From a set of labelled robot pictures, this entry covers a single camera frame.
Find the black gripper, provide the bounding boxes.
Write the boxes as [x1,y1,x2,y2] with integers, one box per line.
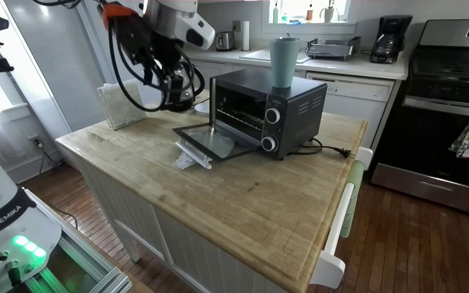
[161,68,198,114]

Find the glass oven door white handle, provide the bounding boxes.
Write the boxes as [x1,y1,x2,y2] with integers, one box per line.
[171,121,255,173]

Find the black mini oven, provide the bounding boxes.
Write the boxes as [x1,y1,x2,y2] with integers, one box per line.
[208,67,328,161]

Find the white quilted pad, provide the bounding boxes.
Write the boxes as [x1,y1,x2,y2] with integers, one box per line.
[94,80,148,132]

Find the silver kettle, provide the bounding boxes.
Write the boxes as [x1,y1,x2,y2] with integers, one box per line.
[213,29,234,54]

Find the paper towel roll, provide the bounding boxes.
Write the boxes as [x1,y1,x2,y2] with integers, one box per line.
[231,20,252,54]

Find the teal tumbler cup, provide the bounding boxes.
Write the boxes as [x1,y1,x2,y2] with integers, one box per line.
[268,34,302,90]

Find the wooden top kitchen island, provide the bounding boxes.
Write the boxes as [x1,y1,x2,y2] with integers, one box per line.
[53,88,374,293]

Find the dark dish rack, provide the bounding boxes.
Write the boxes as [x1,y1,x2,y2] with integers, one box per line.
[304,34,363,62]

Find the white jug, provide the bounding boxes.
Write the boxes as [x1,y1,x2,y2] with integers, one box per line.
[319,0,337,24]

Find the white kitchen counter cabinets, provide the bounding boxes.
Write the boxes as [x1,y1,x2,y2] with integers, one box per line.
[184,47,410,151]

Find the green hanging towel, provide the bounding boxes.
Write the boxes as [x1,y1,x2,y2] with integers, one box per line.
[338,160,366,241]

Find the white towel bar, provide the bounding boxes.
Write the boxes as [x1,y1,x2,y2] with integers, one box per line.
[307,145,374,291]

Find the black coffee maker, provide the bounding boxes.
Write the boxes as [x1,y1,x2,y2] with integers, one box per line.
[368,13,415,65]

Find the stainless steel stove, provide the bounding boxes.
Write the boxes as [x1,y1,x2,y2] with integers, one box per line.
[368,18,469,221]

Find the black oven power cable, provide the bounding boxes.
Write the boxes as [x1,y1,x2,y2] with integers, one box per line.
[289,137,353,160]

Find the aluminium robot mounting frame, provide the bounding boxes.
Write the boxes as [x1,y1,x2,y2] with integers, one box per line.
[21,186,133,293]

